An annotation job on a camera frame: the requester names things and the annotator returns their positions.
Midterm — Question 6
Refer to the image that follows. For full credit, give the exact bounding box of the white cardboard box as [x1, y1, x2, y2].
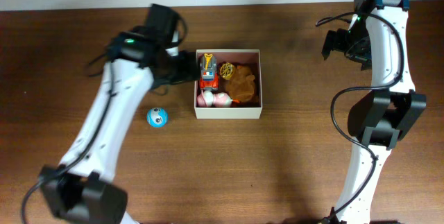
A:
[194, 49, 262, 119]

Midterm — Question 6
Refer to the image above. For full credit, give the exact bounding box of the blue grey ball toy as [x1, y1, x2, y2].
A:
[146, 107, 169, 128]

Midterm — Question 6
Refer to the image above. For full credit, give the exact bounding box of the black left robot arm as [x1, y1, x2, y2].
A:
[34, 4, 199, 223]

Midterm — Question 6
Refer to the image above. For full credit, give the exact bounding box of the brown plush bear toy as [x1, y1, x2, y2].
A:
[225, 65, 259, 103]

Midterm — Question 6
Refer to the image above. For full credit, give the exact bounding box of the yellow small toy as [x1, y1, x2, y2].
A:
[219, 62, 236, 80]

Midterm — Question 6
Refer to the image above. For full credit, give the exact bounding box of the pink white duck toy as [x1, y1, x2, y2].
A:
[196, 91, 240, 108]

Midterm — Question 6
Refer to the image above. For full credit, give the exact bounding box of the red grey toy truck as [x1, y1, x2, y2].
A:
[199, 53, 219, 92]

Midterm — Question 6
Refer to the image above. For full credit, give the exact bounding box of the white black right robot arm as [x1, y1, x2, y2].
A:
[321, 0, 427, 223]

